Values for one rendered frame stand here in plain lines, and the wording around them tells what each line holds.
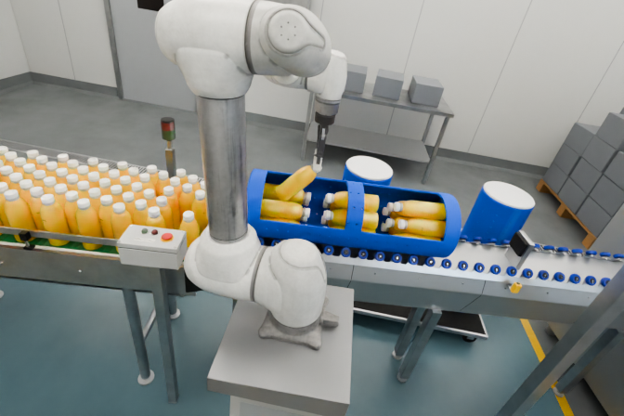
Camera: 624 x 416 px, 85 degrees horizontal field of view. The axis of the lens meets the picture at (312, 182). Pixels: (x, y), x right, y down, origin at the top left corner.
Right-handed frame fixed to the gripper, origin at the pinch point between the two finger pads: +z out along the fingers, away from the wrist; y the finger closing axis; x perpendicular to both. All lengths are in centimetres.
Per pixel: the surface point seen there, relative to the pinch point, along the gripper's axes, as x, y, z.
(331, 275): -13, -14, 48
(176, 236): 47, -27, 23
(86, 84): 325, 376, 125
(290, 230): 7.3, -13.8, 25.7
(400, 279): -44, -13, 47
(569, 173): -305, 222, 94
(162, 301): 53, -31, 54
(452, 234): -58, -13, 19
